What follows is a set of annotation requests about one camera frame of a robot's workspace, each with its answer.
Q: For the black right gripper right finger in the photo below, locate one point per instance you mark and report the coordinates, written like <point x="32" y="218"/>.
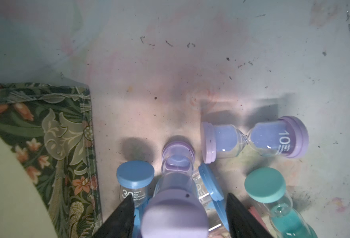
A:
<point x="242" y="224"/>

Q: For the teal hourglass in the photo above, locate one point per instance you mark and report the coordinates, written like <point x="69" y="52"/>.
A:
<point x="267" y="187"/>

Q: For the blue hourglass right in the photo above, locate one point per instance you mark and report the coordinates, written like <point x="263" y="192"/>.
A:
<point x="211" y="197"/>

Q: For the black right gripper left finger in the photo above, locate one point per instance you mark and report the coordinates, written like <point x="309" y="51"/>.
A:
<point x="120" y="223"/>

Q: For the cream canvas tote bag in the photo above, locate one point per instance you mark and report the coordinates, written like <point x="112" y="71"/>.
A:
<point x="48" y="173"/>

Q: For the blue hourglass left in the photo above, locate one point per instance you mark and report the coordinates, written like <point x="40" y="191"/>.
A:
<point x="134" y="178"/>

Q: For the blue hourglass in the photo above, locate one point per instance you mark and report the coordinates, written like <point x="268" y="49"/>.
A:
<point x="134" y="178"/>
<point x="211" y="197"/>

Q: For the purple hourglass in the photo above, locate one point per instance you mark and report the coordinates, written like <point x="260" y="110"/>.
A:
<point x="175" y="211"/>
<point x="287" y="137"/>

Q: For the pink hourglass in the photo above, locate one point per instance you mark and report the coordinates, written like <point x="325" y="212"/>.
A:
<point x="257" y="216"/>

